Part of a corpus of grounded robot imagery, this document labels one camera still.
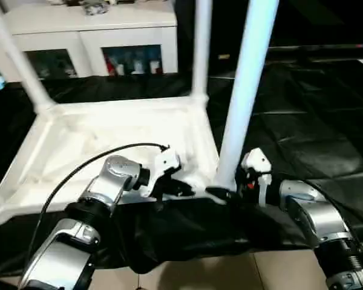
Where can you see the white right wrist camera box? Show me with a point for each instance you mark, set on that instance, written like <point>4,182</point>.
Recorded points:
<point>257,166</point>

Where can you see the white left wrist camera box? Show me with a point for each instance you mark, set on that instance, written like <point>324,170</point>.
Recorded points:
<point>160,169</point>

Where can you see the black plastic mat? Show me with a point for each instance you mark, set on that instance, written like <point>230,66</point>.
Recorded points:
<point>314,115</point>

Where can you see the white sideboard cabinet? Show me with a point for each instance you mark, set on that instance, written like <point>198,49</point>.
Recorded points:
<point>78,27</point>

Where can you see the grey toy figure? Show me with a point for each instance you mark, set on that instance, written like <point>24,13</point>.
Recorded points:
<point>95,7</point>

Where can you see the small yellow tag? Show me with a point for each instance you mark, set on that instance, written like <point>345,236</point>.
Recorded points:
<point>223,57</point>

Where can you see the white plastic table top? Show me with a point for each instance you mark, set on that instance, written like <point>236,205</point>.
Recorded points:
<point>97,133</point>

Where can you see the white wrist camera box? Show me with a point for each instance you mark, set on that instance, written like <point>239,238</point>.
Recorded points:
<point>257,166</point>
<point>160,169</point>

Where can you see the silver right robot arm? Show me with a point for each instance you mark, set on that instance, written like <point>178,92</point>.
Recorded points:
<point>314,211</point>

